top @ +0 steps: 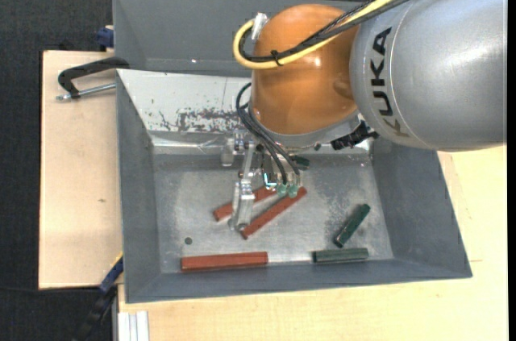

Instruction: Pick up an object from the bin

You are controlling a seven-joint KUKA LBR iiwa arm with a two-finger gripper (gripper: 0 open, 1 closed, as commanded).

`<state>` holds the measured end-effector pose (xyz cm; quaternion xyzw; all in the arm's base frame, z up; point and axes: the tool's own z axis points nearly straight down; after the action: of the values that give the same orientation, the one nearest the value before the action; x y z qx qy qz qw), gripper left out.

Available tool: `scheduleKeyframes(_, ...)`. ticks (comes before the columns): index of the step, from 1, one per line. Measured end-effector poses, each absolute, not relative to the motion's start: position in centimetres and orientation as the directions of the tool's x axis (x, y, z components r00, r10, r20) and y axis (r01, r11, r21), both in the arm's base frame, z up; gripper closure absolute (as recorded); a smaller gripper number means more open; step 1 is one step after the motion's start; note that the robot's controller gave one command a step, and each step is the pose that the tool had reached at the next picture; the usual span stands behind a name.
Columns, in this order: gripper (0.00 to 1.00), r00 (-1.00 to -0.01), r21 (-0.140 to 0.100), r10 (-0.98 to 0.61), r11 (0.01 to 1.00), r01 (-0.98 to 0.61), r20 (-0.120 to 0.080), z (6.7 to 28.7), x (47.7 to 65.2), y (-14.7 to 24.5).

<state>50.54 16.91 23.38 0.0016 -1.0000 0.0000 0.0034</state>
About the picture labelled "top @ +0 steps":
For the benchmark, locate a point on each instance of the pale flat board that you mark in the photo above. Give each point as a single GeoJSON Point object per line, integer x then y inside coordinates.
{"type": "Point", "coordinates": [80, 170]}

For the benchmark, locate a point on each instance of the red-brown flat block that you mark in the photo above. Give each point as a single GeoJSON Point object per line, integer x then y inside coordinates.
{"type": "Point", "coordinates": [274, 212]}
{"type": "Point", "coordinates": [223, 261]}
{"type": "Point", "coordinates": [222, 211]}

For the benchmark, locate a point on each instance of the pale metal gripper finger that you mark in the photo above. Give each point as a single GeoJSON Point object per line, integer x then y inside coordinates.
{"type": "Point", "coordinates": [242, 206]}
{"type": "Point", "coordinates": [239, 140]}

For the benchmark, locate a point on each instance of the dark green flat block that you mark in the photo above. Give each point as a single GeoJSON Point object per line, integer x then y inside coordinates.
{"type": "Point", "coordinates": [352, 225]}
{"type": "Point", "coordinates": [340, 255]}
{"type": "Point", "coordinates": [301, 162]}

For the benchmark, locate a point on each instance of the grey metal bin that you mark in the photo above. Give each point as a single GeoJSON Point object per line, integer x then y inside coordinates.
{"type": "Point", "coordinates": [322, 226]}

